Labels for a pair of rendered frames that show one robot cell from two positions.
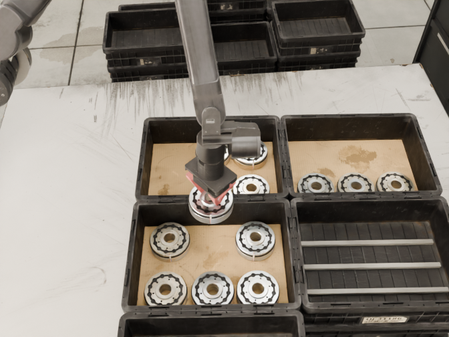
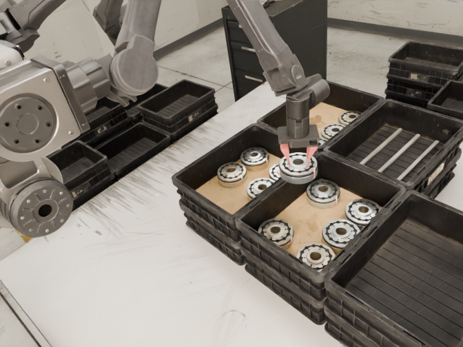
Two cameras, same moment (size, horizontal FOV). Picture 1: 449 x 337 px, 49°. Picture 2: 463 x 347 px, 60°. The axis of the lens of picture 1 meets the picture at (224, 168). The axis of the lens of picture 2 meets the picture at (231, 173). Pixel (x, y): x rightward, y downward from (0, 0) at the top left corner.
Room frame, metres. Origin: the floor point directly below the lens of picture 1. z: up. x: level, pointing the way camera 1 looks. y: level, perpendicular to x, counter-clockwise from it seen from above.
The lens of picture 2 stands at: (0.10, 0.69, 1.73)
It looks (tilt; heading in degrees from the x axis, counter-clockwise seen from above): 39 degrees down; 323
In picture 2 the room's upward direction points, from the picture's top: 10 degrees counter-clockwise
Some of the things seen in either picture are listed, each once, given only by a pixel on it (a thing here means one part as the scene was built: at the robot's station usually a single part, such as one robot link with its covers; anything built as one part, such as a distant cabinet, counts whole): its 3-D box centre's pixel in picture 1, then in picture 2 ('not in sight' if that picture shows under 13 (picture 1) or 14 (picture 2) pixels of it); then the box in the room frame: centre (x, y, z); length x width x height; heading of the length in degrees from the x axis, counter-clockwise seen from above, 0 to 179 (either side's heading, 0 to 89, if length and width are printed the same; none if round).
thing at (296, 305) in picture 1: (211, 252); (320, 206); (0.59, 0.03, 0.92); 0.40 x 0.30 x 0.02; 90
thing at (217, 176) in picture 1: (210, 164); (297, 125); (0.66, 0.03, 1.16); 0.10 x 0.07 x 0.07; 44
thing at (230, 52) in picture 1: (232, 68); (136, 168); (2.00, -0.05, 0.31); 0.40 x 0.30 x 0.34; 94
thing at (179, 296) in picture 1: (165, 290); (315, 257); (0.52, 0.15, 0.86); 0.10 x 0.10 x 0.01
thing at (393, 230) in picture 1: (373, 260); (393, 151); (0.59, -0.37, 0.87); 0.40 x 0.30 x 0.11; 90
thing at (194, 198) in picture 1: (210, 198); (297, 164); (0.66, 0.03, 1.03); 0.10 x 0.10 x 0.01
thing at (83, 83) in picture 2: not in sight; (78, 86); (0.75, 0.48, 1.45); 0.09 x 0.08 x 0.12; 4
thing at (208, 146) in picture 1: (214, 146); (299, 103); (0.66, 0.02, 1.22); 0.07 x 0.06 x 0.07; 93
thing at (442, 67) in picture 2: not in sight; (424, 88); (1.06, -1.68, 0.37); 0.40 x 0.30 x 0.45; 4
